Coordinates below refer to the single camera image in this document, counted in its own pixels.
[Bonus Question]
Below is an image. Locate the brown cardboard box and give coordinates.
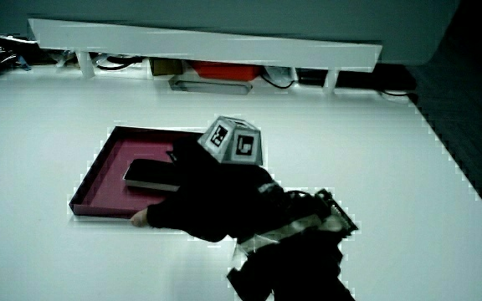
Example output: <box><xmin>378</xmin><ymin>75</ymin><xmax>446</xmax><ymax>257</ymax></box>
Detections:
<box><xmin>148</xmin><ymin>58</ymin><xmax>185</xmax><ymax>78</ymax></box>

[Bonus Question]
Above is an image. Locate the maroon tray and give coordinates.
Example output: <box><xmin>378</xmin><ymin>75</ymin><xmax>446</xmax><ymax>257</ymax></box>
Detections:
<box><xmin>69</xmin><ymin>125</ymin><xmax>203</xmax><ymax>221</ymax></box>

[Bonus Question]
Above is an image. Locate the grey flat tray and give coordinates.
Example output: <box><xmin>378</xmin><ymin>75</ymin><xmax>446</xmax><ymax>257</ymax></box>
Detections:
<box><xmin>168</xmin><ymin>76</ymin><xmax>254</xmax><ymax>96</ymax></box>

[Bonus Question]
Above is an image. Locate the black cable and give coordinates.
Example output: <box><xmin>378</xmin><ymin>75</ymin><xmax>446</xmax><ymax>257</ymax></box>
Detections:
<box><xmin>95</xmin><ymin>57</ymin><xmax>144</xmax><ymax>72</ymax></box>
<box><xmin>259</xmin><ymin>74</ymin><xmax>296</xmax><ymax>90</ymax></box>

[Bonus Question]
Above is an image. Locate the white shelf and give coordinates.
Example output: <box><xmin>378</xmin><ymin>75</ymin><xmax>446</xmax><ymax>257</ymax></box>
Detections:
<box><xmin>28</xmin><ymin>18</ymin><xmax>384</xmax><ymax>94</ymax></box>

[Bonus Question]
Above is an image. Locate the person's right hand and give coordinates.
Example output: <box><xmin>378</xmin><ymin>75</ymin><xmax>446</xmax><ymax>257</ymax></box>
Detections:
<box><xmin>131</xmin><ymin>115</ymin><xmax>287</xmax><ymax>244</ymax></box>

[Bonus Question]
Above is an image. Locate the red box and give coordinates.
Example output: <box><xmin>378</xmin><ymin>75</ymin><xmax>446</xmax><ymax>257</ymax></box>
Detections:
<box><xmin>190</xmin><ymin>60</ymin><xmax>263</xmax><ymax>82</ymax></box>

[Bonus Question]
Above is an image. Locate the black board eraser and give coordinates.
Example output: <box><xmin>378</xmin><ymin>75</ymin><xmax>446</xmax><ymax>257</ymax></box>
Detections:
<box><xmin>122</xmin><ymin>158</ymin><xmax>182</xmax><ymax>193</ymax></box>

